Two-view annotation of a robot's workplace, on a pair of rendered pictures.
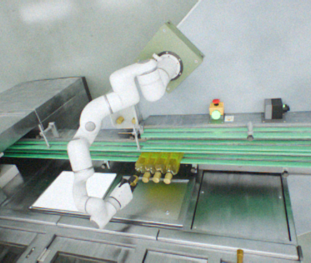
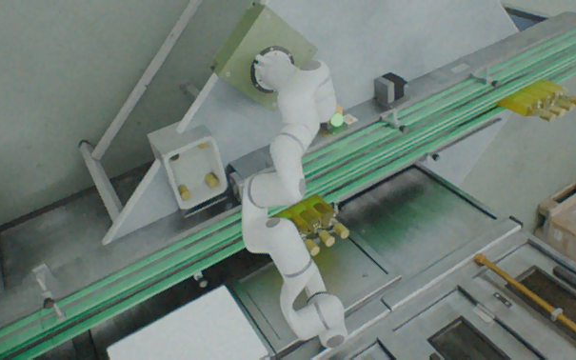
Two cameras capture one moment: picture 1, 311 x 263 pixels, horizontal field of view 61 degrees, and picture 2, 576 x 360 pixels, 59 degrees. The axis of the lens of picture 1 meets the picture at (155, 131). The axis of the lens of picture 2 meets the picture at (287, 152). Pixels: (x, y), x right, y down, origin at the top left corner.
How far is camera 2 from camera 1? 1.06 m
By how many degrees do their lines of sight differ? 40
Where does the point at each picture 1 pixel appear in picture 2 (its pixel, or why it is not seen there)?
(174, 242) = (412, 298)
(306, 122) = (430, 90)
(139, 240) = (371, 330)
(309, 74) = (411, 35)
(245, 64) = (350, 41)
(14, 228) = not seen: outside the picture
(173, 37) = (279, 24)
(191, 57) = (305, 48)
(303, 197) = not seen: hidden behind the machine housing
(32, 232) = not seen: outside the picture
